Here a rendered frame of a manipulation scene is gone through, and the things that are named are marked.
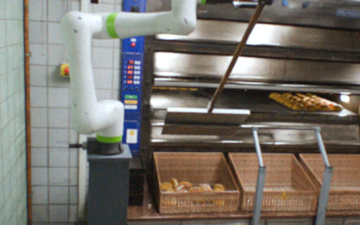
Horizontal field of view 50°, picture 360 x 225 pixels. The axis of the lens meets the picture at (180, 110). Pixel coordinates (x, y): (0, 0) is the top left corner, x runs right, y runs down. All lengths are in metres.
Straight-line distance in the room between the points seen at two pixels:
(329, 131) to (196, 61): 1.29
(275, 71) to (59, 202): 1.96
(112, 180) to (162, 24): 0.77
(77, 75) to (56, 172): 1.52
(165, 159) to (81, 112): 1.43
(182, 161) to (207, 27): 1.04
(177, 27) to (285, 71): 1.71
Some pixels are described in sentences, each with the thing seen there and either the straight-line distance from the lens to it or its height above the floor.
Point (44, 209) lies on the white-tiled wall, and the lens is 3.24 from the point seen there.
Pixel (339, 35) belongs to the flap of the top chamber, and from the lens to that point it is 3.36.
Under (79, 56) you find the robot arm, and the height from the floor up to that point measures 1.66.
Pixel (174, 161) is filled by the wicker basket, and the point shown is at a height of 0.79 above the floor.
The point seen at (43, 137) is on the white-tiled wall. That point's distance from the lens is 3.02.
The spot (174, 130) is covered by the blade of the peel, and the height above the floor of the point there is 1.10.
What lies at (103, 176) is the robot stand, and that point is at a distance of 1.87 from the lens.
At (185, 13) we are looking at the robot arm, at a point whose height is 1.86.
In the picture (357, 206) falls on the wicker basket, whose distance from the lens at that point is 3.20.
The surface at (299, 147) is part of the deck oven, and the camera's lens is 3.37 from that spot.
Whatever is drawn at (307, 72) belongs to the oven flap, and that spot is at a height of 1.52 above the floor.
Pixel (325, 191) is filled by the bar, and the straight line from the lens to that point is 2.87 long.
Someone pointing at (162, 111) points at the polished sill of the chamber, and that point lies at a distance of 2.95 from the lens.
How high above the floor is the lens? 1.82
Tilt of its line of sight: 12 degrees down
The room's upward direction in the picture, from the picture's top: 4 degrees clockwise
